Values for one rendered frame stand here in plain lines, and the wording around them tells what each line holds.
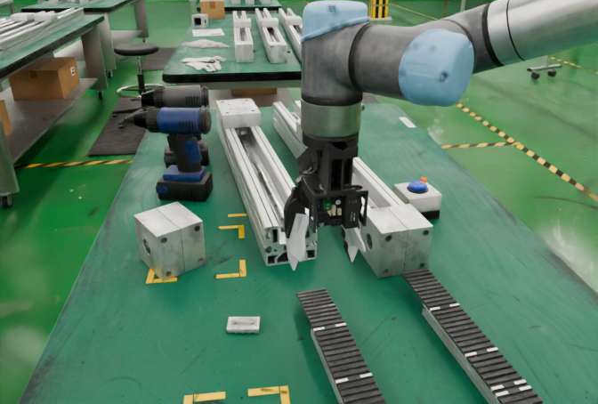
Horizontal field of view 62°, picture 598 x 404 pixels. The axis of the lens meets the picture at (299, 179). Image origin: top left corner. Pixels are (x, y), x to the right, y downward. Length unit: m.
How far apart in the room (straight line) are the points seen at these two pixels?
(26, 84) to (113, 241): 3.57
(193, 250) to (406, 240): 0.39
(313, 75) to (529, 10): 0.24
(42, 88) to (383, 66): 4.15
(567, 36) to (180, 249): 0.68
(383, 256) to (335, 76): 0.43
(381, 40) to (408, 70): 0.05
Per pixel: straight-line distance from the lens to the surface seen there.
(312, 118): 0.59
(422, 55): 0.51
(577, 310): 0.97
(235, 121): 1.43
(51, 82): 4.53
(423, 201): 1.11
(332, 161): 0.61
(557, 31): 0.60
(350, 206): 0.62
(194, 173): 1.19
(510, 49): 0.61
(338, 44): 0.56
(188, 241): 0.93
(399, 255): 0.93
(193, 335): 0.82
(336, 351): 0.74
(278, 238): 0.93
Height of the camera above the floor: 1.32
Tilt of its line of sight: 25 degrees down
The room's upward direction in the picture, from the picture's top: straight up
